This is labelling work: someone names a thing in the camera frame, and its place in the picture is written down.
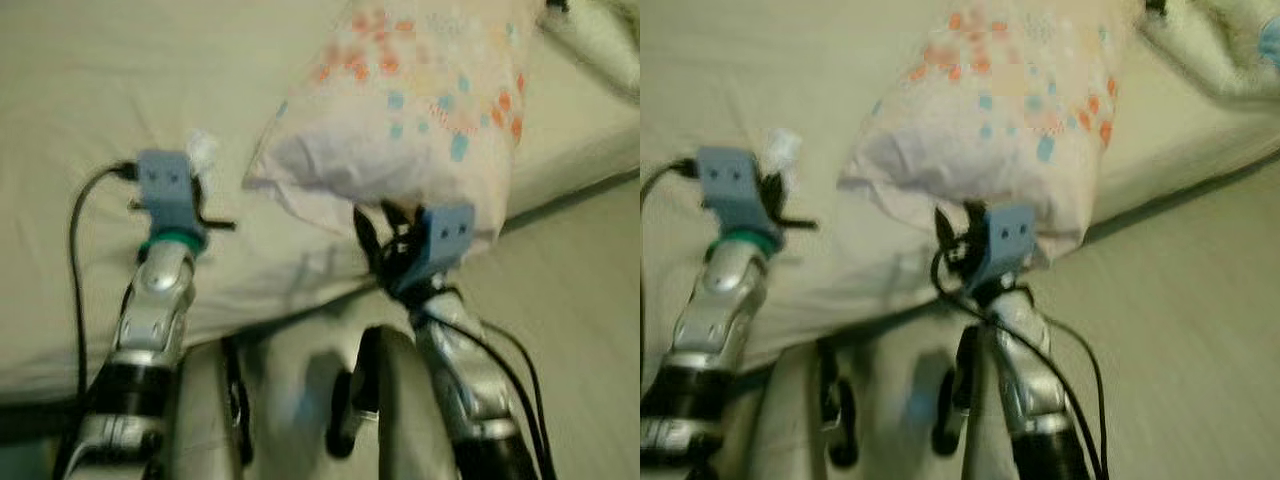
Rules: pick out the bed with cream sheet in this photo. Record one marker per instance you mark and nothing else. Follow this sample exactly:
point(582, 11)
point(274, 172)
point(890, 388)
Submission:
point(720, 80)
point(100, 80)

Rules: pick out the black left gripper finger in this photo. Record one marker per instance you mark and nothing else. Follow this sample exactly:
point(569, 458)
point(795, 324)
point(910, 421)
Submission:
point(206, 185)
point(774, 185)

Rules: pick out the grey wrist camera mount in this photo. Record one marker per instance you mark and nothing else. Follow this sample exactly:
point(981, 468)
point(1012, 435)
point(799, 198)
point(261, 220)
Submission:
point(733, 190)
point(440, 240)
point(1005, 240)
point(168, 190)

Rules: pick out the grey right robot leg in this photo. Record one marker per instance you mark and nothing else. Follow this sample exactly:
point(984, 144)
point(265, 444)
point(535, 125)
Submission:
point(985, 430)
point(400, 420)

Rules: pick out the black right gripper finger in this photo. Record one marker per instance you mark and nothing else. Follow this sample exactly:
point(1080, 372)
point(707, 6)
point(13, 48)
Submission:
point(397, 213)
point(366, 228)
point(945, 228)
point(973, 213)

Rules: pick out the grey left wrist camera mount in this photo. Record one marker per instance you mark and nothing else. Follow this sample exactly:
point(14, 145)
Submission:
point(168, 190)
point(733, 190)

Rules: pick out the pink dotted pillow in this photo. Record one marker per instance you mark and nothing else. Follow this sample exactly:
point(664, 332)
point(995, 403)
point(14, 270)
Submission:
point(400, 100)
point(1000, 100)

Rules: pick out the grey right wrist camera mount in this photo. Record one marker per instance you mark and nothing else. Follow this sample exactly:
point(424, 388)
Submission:
point(440, 240)
point(1005, 240)

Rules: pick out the grey left robot leg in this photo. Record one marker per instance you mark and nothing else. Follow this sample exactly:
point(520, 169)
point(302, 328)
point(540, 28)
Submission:
point(200, 420)
point(800, 420)

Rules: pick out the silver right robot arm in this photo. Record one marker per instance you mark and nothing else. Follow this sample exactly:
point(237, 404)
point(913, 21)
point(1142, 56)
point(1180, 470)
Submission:
point(460, 350)
point(1030, 350)

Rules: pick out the dark grey bed frame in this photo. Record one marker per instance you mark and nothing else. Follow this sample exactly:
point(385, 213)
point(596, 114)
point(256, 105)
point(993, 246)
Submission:
point(40, 420)

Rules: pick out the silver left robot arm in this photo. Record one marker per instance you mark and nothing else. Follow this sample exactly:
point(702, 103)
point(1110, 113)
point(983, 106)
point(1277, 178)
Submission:
point(715, 310)
point(150, 310)

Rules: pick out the white tissue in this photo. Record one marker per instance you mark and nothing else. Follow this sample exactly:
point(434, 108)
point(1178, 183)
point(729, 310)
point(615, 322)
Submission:
point(204, 150)
point(782, 150)

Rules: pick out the grey robot leg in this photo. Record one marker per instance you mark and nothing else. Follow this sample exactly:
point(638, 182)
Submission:
point(400, 420)
point(985, 430)
point(800, 420)
point(200, 420)

